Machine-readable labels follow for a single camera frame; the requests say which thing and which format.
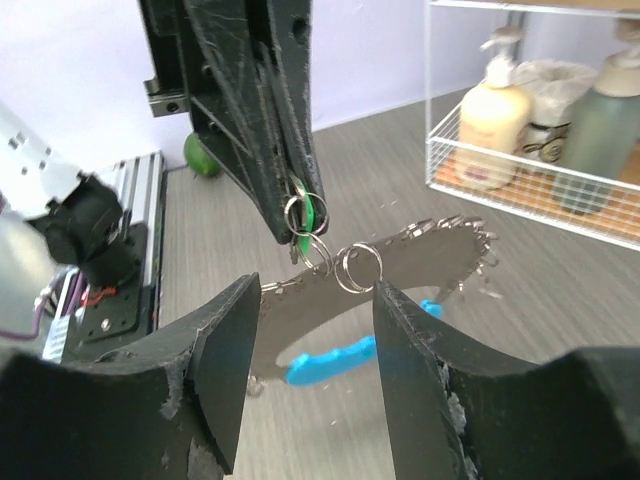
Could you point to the blue key holder handle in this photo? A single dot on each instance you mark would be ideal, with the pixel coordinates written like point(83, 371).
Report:
point(306, 369)

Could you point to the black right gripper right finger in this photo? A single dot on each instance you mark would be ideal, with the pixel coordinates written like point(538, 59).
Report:
point(459, 409)

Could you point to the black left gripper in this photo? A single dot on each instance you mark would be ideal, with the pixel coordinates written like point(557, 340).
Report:
point(241, 70)

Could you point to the white wire shelf rack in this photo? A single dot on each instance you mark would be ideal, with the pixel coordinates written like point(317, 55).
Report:
point(573, 31)

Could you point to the green lime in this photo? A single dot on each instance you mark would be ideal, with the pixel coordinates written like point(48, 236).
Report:
point(198, 160)

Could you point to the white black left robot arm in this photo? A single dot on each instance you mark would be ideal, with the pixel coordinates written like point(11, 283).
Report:
point(76, 214)

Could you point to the green key tag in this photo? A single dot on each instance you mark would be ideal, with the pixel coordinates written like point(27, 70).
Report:
point(303, 225)

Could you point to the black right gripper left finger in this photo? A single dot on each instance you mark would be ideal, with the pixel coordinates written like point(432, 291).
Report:
point(167, 406)

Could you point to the cream lotion bottle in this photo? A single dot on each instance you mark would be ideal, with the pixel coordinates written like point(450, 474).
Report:
point(493, 118)

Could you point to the green pump bottle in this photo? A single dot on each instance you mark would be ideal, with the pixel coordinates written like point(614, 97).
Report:
point(604, 130)

